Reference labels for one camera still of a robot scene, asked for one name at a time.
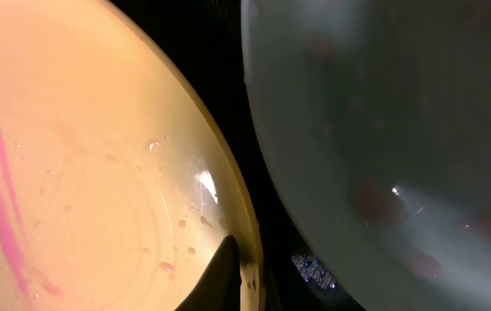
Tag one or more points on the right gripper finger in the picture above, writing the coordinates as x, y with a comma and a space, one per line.
219, 286

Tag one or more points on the yellow plate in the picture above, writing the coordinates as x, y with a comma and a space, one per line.
116, 185

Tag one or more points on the light green plate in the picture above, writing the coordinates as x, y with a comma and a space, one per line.
374, 120

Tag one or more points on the black round tray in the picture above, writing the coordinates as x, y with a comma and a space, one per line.
203, 39

